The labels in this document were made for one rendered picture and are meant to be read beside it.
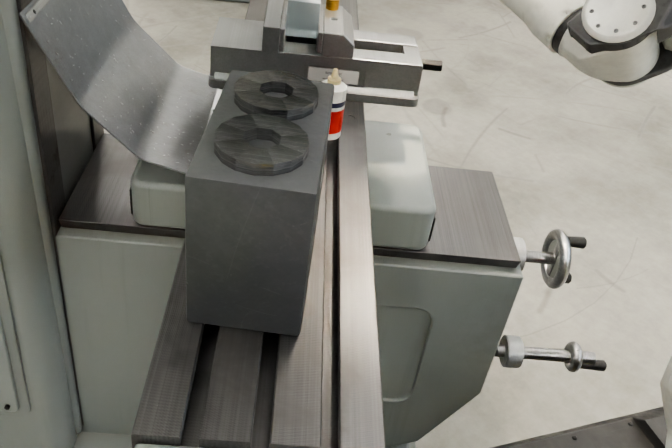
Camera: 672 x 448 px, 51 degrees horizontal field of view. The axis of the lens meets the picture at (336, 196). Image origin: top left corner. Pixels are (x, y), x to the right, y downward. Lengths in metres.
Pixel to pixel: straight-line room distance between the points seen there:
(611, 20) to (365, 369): 0.47
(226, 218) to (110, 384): 0.87
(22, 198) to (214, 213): 0.55
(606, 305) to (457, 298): 1.23
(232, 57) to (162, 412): 0.64
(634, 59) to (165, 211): 0.72
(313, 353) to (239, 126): 0.24
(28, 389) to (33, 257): 0.31
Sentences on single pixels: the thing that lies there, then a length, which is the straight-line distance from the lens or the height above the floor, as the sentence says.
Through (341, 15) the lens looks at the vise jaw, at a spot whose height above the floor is 1.06.
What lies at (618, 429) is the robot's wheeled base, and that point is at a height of 0.59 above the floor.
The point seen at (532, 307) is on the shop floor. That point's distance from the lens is 2.32.
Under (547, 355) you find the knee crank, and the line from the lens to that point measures 1.41.
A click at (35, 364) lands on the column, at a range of 1.39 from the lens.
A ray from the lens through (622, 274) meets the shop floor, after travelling 2.60.
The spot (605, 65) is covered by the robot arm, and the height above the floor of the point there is 1.18.
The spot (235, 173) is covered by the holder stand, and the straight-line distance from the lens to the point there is 0.64.
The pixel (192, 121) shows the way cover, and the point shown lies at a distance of 1.21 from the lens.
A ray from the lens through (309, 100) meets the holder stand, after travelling 0.74.
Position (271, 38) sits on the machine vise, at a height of 1.04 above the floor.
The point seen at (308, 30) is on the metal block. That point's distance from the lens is 1.17.
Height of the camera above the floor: 1.50
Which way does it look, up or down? 36 degrees down
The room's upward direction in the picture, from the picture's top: 8 degrees clockwise
